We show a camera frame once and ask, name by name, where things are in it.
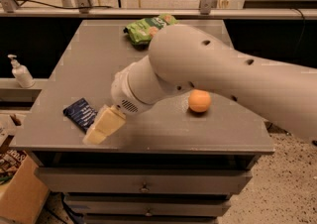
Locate orange fruit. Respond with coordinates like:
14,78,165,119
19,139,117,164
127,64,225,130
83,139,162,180
188,90,211,113

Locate cardboard box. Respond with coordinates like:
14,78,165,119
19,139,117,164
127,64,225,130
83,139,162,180
0,150,49,224

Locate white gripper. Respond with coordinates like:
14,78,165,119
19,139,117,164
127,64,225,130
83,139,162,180
83,63,152,145

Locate green rice chip bag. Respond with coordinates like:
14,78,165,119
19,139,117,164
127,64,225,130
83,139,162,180
123,14,178,46

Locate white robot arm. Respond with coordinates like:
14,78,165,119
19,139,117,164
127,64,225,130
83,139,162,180
83,24,317,145

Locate grey drawer cabinet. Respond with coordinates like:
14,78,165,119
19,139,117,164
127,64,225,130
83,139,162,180
12,20,273,224

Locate white pump dispenser bottle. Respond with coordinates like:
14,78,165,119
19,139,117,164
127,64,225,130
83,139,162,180
8,55,35,88

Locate top drawer knob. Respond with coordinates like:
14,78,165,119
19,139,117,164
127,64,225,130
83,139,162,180
140,183,150,193

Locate blue rxbar blueberry wrapper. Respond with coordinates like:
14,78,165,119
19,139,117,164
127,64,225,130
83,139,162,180
62,98,97,133

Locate black cable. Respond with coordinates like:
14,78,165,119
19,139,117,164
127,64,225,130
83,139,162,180
13,0,115,11

